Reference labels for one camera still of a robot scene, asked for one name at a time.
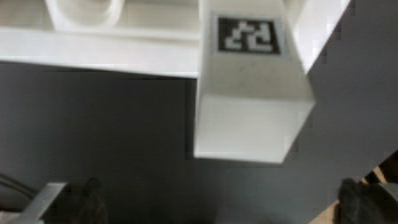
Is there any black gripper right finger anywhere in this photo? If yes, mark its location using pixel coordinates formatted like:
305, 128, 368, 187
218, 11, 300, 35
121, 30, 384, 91
336, 178, 398, 224

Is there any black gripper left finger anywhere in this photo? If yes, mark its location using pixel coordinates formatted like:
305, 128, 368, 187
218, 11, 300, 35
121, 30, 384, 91
46, 178, 108, 224

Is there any white tagged chair leg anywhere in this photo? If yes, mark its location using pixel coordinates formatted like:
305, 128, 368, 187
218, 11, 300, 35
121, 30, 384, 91
193, 0, 314, 164

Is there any white chair seat plate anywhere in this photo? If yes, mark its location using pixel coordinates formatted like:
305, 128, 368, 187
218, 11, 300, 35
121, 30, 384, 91
0, 0, 352, 78

